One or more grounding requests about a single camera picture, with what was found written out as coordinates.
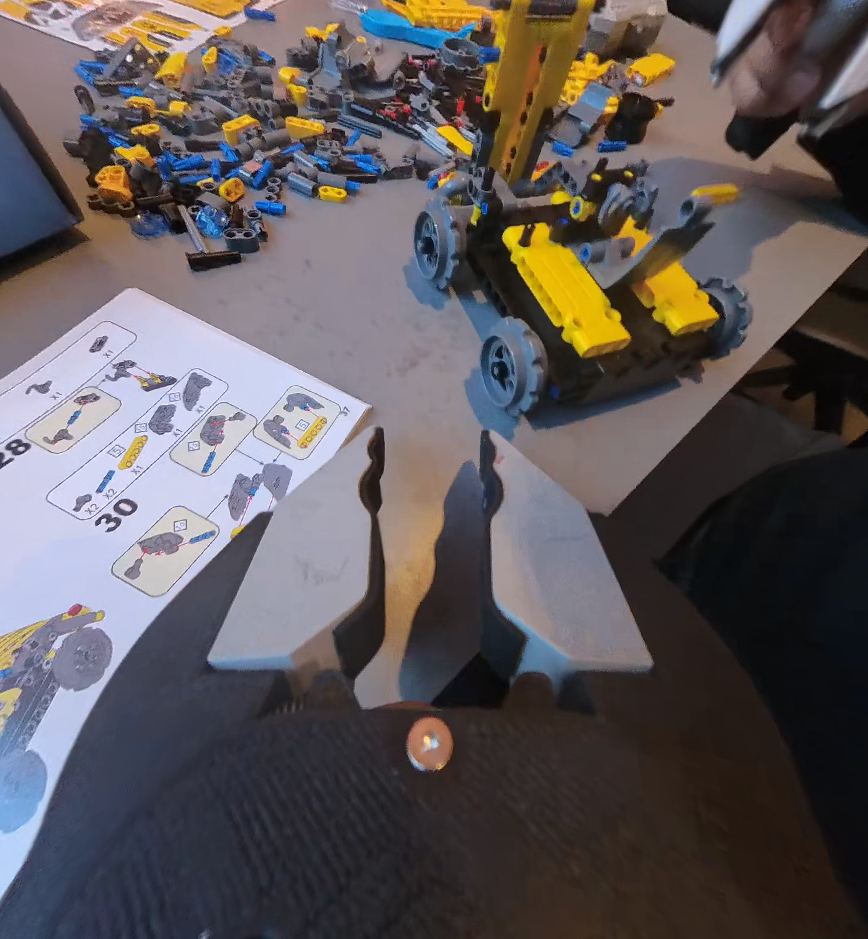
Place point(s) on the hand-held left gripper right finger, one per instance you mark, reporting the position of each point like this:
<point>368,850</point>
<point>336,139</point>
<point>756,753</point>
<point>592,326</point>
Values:
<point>558,579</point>

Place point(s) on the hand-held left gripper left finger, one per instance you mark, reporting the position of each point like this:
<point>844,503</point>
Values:
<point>294,579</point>

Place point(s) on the yellow black toy vehicle model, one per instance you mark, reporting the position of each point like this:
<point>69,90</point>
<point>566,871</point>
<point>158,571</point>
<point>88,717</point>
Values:
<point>573,293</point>

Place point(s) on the pile of small building pieces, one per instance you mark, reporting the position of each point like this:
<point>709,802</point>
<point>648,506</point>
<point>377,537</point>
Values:
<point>258,139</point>

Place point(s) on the grey desk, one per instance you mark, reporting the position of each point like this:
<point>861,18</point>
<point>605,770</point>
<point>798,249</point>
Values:
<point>331,330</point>

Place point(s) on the person's right hand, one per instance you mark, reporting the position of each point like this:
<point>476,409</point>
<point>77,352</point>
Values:
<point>775,66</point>

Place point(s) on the grey battery box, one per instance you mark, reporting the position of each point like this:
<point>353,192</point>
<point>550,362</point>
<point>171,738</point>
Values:
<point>628,29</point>

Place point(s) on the black toy wheel rim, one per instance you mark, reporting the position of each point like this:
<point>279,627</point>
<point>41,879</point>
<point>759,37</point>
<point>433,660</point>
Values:
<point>635,117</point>

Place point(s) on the white instruction booklet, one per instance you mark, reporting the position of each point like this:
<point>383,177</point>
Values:
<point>111,477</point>

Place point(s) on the person's body in dark clothes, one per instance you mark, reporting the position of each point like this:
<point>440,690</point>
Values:
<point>808,587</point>

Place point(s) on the dark grey toothed wheel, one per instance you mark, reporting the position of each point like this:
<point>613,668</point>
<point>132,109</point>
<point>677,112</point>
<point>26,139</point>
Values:
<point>463,53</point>

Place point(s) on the light blue brick separator tool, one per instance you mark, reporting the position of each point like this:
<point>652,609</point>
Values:
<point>419,33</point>

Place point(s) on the dark blue cardboard kit box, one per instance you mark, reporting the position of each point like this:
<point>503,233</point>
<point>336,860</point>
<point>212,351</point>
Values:
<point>8,176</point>

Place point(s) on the yellow grey sticker sheet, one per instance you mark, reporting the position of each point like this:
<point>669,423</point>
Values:
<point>111,18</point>

